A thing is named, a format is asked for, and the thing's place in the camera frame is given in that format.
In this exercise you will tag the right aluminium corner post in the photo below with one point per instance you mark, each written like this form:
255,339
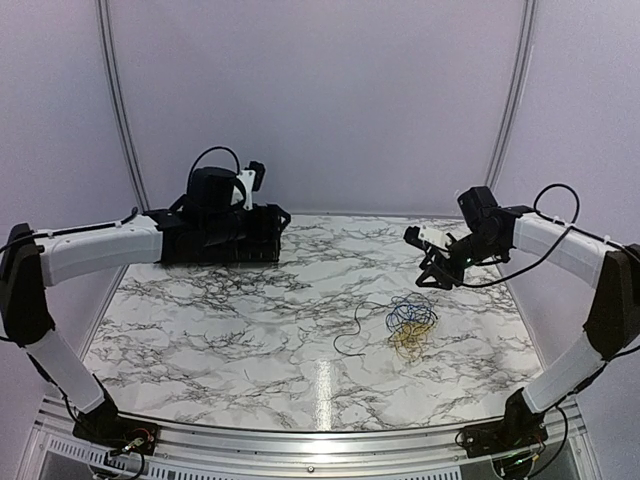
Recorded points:
515,91

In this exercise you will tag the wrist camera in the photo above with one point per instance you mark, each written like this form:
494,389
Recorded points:
250,178
424,236

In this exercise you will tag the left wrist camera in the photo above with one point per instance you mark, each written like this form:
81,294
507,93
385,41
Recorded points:
250,178

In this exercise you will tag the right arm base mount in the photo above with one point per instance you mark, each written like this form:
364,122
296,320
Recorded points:
496,437

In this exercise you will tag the aluminium corner post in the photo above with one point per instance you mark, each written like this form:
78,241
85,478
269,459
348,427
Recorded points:
515,91
117,99

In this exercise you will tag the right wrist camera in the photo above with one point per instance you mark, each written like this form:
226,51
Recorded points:
424,236

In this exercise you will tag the left aluminium corner post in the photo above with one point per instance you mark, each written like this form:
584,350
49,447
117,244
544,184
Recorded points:
117,99

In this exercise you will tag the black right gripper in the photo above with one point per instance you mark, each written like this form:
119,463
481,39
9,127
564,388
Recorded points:
432,270

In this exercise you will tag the black compartment tray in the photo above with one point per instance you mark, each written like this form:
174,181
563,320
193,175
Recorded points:
233,237

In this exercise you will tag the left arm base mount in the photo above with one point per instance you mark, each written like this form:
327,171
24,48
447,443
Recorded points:
117,432

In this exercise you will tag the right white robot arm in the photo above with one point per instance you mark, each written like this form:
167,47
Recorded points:
609,268

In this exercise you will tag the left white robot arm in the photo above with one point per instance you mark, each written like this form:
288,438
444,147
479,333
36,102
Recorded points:
34,260

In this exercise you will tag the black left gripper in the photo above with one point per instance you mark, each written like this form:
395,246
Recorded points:
266,228

